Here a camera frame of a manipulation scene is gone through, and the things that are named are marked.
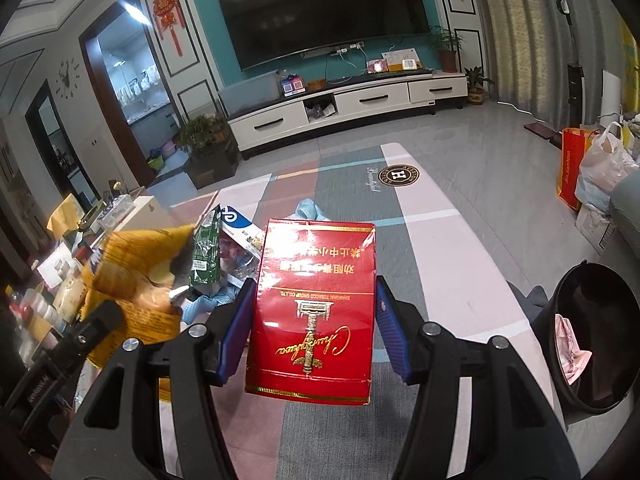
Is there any grey sofa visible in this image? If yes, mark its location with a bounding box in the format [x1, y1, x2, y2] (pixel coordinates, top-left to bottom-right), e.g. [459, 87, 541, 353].
[610, 170, 640, 261]

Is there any large flat television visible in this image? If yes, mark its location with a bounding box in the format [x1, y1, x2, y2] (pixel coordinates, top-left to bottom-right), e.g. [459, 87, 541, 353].
[213, 0, 432, 72]

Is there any black trash bin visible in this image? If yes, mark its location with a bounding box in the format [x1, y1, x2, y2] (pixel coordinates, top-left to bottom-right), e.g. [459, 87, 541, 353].
[545, 260, 640, 416]

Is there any small potted plant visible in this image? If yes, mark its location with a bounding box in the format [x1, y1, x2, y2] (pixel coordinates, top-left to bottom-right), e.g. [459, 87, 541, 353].
[464, 66, 496, 106]

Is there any upright vacuum cleaner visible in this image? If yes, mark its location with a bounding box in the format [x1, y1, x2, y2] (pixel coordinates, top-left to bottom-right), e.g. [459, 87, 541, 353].
[556, 0, 587, 128]

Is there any white plastic bag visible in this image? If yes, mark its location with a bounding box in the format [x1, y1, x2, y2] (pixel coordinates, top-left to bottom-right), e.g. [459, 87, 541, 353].
[575, 121, 640, 206]

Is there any green foil packet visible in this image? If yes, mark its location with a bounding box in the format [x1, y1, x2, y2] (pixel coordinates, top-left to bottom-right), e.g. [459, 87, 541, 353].
[191, 208, 223, 296]

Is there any grey flat panel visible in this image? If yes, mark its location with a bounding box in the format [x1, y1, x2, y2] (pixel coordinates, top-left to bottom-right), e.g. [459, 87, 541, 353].
[218, 82, 281, 118]

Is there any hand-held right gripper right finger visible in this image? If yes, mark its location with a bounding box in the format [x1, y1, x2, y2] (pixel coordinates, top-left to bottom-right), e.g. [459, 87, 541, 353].
[375, 276, 591, 480]

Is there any yellow snack bag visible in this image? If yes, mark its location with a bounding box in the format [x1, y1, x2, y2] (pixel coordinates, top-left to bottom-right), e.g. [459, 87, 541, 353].
[80, 224, 196, 403]

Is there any pastel striped floor rug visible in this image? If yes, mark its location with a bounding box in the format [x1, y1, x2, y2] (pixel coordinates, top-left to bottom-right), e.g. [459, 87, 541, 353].
[150, 142, 571, 480]

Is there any clear plastic wrapper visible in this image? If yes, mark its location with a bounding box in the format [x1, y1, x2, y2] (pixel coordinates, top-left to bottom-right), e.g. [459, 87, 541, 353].
[217, 240, 261, 291]

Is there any wall clock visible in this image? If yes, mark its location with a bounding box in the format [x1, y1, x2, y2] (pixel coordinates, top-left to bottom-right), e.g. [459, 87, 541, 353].
[54, 57, 82, 98]

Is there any light blue cloth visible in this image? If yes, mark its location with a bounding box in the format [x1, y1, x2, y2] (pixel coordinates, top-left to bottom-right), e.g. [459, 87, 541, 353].
[292, 199, 331, 222]
[181, 280, 243, 326]

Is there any orange shopping bag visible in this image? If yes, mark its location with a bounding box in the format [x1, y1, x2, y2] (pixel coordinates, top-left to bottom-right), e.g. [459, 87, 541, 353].
[557, 127, 601, 211]

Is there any white and blue packet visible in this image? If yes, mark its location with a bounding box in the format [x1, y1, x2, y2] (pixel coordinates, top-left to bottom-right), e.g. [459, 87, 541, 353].
[220, 205, 266, 261]

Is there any pink crumpled paper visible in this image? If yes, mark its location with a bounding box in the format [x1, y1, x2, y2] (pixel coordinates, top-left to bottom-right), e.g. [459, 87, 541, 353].
[554, 314, 591, 381]

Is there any red cigarette carton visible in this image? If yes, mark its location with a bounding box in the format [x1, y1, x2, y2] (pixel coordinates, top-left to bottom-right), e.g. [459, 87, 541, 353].
[244, 218, 377, 406]

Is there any large potted plant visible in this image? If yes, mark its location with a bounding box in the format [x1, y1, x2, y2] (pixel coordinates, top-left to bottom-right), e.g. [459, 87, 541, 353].
[177, 112, 241, 188]

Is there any cardboard box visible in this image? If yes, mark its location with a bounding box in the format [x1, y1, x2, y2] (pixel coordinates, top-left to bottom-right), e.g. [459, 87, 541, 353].
[575, 202, 617, 256]

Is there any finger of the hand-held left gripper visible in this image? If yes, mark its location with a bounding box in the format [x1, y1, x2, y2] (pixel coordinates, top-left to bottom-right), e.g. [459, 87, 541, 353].
[75, 301, 125, 361]

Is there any patterned window curtain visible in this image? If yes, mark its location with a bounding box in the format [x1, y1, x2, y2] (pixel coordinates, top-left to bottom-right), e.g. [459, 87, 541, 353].
[475, 0, 631, 126]

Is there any tall potted plant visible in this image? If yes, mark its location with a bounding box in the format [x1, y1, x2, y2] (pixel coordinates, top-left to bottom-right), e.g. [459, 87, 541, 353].
[427, 25, 463, 73]

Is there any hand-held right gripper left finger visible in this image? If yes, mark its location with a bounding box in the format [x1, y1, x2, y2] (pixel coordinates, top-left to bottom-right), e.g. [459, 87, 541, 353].
[52, 277, 258, 480]

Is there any white tv cabinet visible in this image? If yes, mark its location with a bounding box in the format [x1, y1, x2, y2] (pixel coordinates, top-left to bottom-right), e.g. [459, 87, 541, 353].
[226, 69, 468, 161]

